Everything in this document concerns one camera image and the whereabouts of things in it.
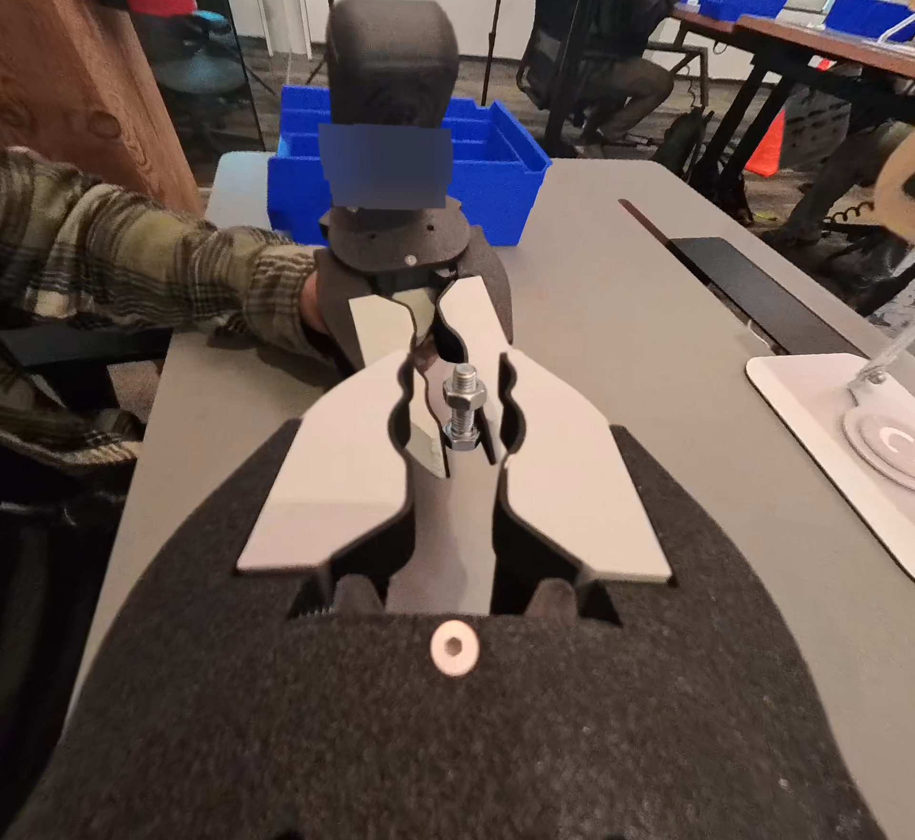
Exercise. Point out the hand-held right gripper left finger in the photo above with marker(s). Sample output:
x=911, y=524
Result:
x=336, y=482

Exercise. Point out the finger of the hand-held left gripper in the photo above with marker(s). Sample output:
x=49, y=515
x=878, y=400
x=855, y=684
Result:
x=475, y=325
x=379, y=325

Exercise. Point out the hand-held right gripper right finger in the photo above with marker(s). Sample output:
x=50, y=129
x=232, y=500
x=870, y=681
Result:
x=572, y=490

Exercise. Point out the silver hex nut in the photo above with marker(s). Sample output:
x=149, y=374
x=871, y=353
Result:
x=464, y=399

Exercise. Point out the silver hex bolt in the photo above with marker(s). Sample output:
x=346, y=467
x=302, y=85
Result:
x=461, y=437

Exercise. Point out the person's left forearm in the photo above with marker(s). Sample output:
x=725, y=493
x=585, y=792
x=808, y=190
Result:
x=143, y=261

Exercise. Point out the person's left hand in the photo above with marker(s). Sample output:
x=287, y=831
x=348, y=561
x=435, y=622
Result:
x=312, y=304

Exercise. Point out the blue plastic bin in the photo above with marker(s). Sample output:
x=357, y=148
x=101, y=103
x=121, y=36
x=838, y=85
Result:
x=743, y=2
x=868, y=18
x=500, y=197

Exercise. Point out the black office chair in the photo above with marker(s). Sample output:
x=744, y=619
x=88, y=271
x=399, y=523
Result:
x=540, y=68

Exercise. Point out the black mat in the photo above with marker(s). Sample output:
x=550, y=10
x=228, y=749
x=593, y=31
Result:
x=765, y=297

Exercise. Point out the black backpack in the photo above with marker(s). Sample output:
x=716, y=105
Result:
x=683, y=139

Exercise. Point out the clear acrylic stand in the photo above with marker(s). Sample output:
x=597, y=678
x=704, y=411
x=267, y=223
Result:
x=883, y=440

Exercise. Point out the orange traffic cone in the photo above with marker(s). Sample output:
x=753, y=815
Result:
x=768, y=150

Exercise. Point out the wooden pillar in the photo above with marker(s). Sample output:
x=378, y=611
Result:
x=71, y=68

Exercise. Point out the wooden chair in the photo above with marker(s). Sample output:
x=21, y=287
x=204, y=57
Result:
x=901, y=189

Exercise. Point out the dark wooden desk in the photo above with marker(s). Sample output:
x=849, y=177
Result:
x=822, y=43

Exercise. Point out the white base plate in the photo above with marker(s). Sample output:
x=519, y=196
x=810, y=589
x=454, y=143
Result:
x=808, y=440

